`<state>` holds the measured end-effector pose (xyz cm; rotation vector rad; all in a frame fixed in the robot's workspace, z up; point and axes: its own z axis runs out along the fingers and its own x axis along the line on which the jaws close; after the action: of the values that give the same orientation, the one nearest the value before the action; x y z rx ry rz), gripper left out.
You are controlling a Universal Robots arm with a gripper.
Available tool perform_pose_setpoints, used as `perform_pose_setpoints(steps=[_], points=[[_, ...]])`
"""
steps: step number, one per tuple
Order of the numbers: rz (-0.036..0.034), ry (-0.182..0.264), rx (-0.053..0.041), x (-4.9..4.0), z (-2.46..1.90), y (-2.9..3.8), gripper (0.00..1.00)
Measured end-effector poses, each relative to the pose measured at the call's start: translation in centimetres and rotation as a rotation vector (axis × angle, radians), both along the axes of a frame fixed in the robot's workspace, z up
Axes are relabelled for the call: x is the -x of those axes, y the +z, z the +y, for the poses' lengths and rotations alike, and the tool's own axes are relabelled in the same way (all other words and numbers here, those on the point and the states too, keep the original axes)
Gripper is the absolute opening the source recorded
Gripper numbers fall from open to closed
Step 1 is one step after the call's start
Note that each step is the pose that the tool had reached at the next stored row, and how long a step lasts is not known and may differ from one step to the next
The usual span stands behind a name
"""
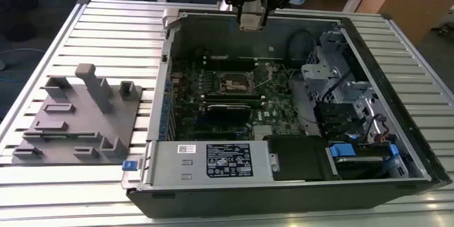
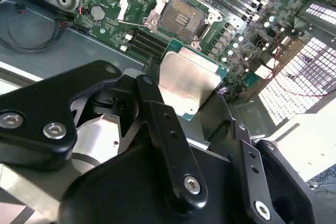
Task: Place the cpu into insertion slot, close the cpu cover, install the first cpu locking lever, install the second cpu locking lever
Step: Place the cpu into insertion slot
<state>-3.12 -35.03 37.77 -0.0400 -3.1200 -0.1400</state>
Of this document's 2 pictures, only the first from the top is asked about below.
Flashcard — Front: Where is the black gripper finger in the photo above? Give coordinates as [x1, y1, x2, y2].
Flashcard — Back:
[235, 0, 248, 24]
[262, 0, 271, 25]

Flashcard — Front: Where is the silver CPU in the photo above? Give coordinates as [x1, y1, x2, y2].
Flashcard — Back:
[239, 11, 266, 31]

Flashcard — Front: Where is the CPU socket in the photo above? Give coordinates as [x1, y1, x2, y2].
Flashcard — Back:
[218, 70, 259, 95]

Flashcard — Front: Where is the metal drive cage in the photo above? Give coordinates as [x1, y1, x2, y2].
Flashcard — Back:
[300, 30, 378, 105]

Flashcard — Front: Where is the installed RAM stick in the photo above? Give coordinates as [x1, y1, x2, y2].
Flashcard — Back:
[204, 93, 263, 100]

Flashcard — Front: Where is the green motherboard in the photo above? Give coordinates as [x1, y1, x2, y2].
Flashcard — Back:
[165, 59, 310, 141]

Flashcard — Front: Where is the black graphics card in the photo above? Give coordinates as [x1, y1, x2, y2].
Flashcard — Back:
[207, 104, 254, 125]

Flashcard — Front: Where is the silver chipset heat sink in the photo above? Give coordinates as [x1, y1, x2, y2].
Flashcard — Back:
[252, 125, 274, 135]

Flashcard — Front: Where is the office chair base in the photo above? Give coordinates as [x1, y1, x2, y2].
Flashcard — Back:
[430, 6, 454, 36]

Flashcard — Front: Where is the hard disk in blue carrier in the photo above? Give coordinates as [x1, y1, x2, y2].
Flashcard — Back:
[326, 143, 387, 180]

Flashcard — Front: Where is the grey parts rack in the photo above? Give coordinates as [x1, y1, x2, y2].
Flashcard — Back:
[11, 63, 143, 164]

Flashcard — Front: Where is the black office chair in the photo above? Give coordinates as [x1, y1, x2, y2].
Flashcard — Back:
[0, 0, 40, 43]

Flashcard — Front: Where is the silver power supply unit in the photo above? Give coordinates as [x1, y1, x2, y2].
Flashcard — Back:
[140, 140, 276, 188]

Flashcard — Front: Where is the blue case latch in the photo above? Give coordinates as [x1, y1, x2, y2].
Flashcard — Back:
[120, 160, 139, 172]

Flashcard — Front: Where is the green RAM stick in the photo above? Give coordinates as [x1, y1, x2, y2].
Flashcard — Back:
[40, 133, 79, 140]

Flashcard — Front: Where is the black PC case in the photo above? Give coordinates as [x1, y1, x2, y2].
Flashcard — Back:
[120, 8, 453, 219]

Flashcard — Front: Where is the grey case handle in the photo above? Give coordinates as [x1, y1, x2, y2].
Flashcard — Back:
[161, 9, 184, 30]

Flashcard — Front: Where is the coloured wire bundle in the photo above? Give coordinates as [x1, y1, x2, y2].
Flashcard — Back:
[364, 114, 394, 143]

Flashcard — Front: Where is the blue floor cable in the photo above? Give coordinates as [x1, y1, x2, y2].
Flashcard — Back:
[0, 48, 47, 83]

